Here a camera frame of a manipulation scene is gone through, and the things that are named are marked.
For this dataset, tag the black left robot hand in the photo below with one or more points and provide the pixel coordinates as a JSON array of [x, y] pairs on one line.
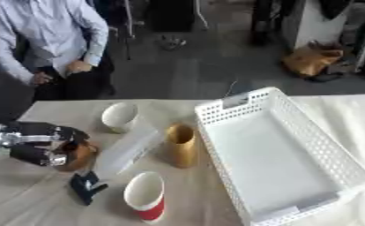
[[36, 138]]

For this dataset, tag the brown round object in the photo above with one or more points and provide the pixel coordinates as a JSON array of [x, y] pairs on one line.
[[82, 154]]

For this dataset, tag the person's hand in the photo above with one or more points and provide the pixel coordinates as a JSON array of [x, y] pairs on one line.
[[39, 79], [77, 66]]

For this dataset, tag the black binder clip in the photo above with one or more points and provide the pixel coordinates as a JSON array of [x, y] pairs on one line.
[[87, 186]]

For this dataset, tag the person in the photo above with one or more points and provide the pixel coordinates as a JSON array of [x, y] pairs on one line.
[[41, 38]]

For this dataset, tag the red and white paper cup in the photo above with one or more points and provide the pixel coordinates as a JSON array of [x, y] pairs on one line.
[[145, 195]]

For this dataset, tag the gold cylindrical cup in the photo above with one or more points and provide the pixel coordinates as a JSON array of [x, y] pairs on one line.
[[181, 147]]

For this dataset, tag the white perforated plastic basket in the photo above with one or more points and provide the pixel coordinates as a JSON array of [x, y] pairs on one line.
[[273, 156]]

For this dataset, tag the brown bag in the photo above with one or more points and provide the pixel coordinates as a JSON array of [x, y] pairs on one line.
[[310, 60]]

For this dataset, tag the white cabinet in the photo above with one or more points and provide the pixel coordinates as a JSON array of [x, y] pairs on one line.
[[314, 22]]

